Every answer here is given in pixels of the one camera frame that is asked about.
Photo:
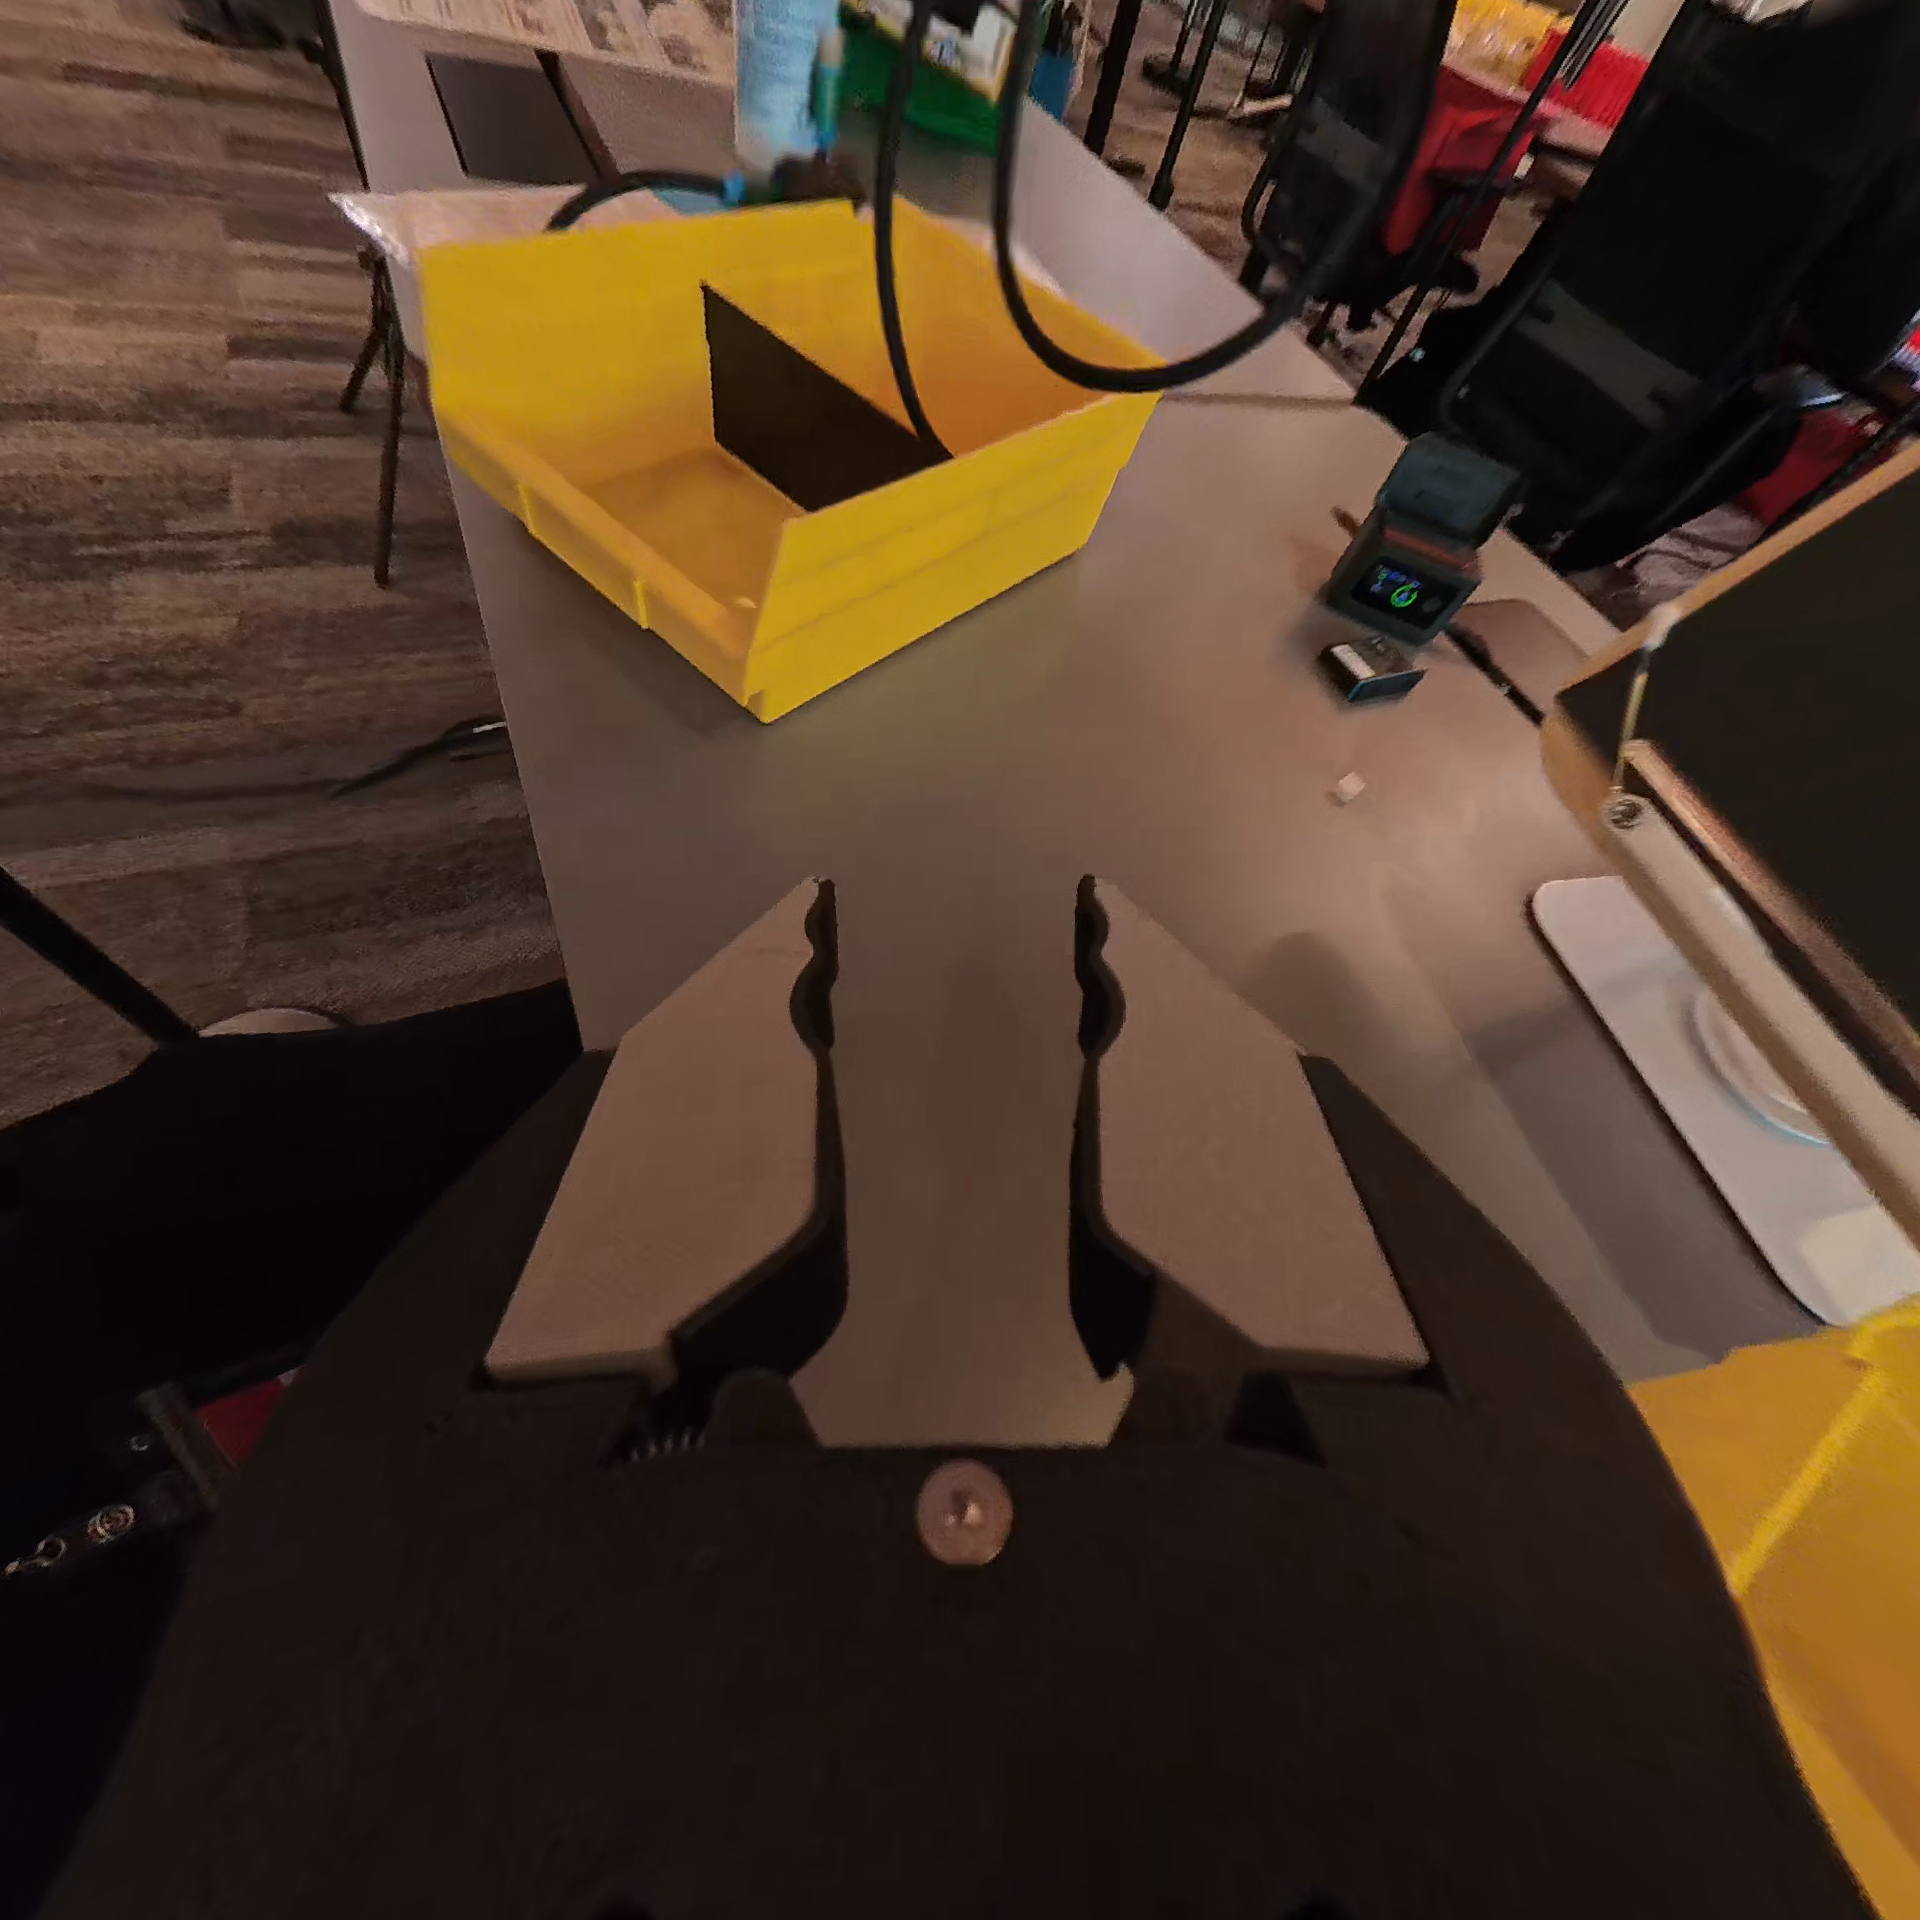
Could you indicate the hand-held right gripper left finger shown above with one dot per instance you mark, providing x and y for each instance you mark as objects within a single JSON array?
[{"x": 676, "y": 1200}]

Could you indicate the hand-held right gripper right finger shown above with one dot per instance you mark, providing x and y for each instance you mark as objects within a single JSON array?
[{"x": 1245, "y": 1200}]

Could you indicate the yellow plastic bin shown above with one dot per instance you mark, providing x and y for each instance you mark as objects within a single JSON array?
[
  {"x": 902, "y": 571},
  {"x": 1829, "y": 1575}
]

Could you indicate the dark green battery charger case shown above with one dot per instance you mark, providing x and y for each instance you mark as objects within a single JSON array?
[{"x": 1419, "y": 540}]

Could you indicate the black bin divider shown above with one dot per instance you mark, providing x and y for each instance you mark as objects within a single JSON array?
[{"x": 796, "y": 406}]

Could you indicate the black office chair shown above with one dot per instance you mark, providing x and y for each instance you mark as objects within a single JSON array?
[
  {"x": 1350, "y": 166},
  {"x": 1651, "y": 301}
]

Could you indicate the white wipes canister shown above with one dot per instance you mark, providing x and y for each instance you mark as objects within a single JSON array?
[{"x": 781, "y": 77}]

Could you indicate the green cardboard box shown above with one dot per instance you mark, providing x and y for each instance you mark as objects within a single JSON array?
[{"x": 932, "y": 91}]

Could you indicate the laminated paper sheet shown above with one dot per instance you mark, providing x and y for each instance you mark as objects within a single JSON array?
[{"x": 571, "y": 24}]

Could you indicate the red storage bin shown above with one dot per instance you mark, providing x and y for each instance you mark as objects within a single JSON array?
[{"x": 1589, "y": 68}]

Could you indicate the black camera battery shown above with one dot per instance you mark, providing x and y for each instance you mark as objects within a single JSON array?
[{"x": 1372, "y": 670}]

